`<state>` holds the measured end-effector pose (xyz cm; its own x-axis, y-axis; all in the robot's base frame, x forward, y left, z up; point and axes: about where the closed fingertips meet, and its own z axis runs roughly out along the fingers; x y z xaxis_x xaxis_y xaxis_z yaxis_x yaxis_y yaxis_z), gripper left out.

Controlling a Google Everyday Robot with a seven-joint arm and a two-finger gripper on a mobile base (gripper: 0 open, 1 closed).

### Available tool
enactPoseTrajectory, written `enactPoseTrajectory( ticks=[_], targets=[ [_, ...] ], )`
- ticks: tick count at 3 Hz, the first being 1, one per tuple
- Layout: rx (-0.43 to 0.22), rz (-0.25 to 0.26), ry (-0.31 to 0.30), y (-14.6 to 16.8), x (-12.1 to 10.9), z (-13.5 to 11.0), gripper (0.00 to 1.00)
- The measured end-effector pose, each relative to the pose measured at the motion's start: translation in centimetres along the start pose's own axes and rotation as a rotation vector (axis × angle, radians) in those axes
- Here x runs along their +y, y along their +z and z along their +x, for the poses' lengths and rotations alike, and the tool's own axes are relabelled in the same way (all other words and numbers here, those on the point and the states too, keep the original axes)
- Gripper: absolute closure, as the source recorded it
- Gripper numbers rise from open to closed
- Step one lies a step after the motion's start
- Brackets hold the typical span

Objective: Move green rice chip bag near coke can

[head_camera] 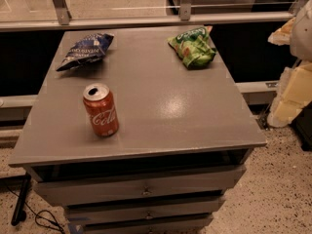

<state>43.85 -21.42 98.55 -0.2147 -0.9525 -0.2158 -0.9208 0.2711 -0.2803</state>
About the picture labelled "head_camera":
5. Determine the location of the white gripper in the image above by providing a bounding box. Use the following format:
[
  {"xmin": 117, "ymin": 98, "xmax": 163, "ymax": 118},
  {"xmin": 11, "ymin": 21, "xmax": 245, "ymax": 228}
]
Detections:
[{"xmin": 267, "ymin": 0, "xmax": 312, "ymax": 128}]

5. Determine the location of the green rice chip bag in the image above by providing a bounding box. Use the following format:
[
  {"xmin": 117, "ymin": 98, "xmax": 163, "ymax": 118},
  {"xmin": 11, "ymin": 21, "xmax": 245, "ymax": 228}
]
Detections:
[{"xmin": 167, "ymin": 26, "xmax": 216, "ymax": 69}]

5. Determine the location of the red coke can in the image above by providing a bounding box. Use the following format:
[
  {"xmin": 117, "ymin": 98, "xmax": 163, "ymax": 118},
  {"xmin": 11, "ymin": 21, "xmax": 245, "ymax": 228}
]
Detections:
[{"xmin": 83, "ymin": 83, "xmax": 119, "ymax": 137}]

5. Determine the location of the blue potato chip bag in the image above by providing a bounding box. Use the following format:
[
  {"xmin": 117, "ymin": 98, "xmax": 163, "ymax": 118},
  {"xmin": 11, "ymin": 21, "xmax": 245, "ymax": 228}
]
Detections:
[{"xmin": 57, "ymin": 33, "xmax": 114, "ymax": 72}]

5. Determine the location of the middle grey drawer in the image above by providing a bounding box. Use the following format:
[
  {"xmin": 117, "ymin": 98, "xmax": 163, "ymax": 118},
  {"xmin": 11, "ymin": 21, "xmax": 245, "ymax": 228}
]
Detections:
[{"xmin": 65, "ymin": 193, "xmax": 225, "ymax": 225}]

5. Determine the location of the grey drawer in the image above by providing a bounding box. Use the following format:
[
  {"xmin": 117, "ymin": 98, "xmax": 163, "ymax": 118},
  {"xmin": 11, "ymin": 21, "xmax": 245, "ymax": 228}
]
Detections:
[
  {"xmin": 70, "ymin": 214, "xmax": 213, "ymax": 234},
  {"xmin": 65, "ymin": 193, "xmax": 225, "ymax": 225},
  {"xmin": 34, "ymin": 165, "xmax": 246, "ymax": 206}
]

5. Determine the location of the grey drawer cabinet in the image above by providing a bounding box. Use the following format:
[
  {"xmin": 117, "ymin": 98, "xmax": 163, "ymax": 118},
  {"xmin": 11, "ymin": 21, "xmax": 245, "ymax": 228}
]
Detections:
[{"xmin": 8, "ymin": 24, "xmax": 268, "ymax": 234}]

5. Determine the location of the bottom grey drawer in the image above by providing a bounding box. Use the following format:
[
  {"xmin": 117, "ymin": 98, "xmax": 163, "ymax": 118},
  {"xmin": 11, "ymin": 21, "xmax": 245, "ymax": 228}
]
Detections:
[{"xmin": 70, "ymin": 214, "xmax": 213, "ymax": 234}]

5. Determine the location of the top grey drawer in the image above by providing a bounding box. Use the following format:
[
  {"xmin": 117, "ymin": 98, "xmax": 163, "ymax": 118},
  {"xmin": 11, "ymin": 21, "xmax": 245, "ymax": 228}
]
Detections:
[{"xmin": 34, "ymin": 165, "xmax": 246, "ymax": 206}]

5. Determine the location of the metal glass railing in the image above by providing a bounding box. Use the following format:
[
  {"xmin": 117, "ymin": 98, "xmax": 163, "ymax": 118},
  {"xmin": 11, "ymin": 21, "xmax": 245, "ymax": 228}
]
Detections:
[{"xmin": 0, "ymin": 0, "xmax": 308, "ymax": 32}]

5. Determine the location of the black stand leg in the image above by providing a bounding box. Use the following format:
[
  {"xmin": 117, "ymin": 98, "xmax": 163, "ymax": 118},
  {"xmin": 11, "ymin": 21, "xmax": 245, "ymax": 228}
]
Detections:
[{"xmin": 11, "ymin": 174, "xmax": 31, "ymax": 226}]

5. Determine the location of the black cable on floor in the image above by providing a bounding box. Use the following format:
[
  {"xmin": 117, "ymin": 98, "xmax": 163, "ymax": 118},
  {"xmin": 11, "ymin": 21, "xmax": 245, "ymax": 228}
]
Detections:
[{"xmin": 1, "ymin": 182, "xmax": 67, "ymax": 234}]

